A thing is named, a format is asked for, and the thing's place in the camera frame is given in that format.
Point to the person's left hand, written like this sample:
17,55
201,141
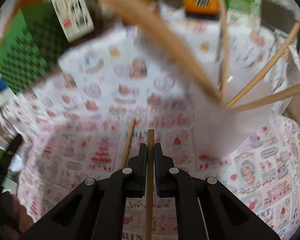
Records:
18,213

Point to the baby bear printed tablecloth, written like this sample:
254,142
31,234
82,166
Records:
75,126

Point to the green milk carton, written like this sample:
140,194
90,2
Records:
244,12

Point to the clear cooking wine bottle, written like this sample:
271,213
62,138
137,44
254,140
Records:
77,17

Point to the translucent white plastic cup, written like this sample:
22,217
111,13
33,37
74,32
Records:
216,131

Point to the green checkered box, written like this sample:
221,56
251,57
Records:
31,46

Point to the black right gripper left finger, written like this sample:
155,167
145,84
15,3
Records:
96,208

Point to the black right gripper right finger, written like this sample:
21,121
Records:
205,208

